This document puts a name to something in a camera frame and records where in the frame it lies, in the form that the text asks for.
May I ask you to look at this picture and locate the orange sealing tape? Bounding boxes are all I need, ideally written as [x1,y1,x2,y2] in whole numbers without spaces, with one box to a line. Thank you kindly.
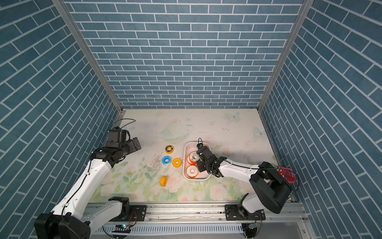
[187,151,200,165]
[186,165,199,179]
[172,158,182,168]

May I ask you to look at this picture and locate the yellow black tape roll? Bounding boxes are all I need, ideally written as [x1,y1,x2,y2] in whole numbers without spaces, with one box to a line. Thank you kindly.
[165,145,174,154]

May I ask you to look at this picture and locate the blue tape roll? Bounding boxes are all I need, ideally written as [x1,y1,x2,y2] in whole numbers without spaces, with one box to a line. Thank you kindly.
[162,156,172,166]

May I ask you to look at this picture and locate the small yellow tape roll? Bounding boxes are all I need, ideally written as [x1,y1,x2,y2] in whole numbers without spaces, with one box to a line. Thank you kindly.
[160,176,168,187]

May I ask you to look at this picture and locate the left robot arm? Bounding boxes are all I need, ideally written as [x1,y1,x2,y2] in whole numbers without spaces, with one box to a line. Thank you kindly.
[34,127,141,239]

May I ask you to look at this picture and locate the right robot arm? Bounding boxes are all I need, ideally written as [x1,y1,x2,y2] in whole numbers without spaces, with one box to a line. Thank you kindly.
[197,143,292,220]

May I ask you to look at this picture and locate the white storage box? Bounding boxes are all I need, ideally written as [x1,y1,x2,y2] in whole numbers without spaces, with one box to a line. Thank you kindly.
[183,141,210,181]

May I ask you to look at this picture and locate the pink basket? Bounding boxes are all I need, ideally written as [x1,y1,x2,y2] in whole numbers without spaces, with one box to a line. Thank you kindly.
[278,167,297,184]

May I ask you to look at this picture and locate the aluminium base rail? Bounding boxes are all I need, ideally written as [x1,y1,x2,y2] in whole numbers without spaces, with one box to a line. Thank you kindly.
[78,200,308,231]

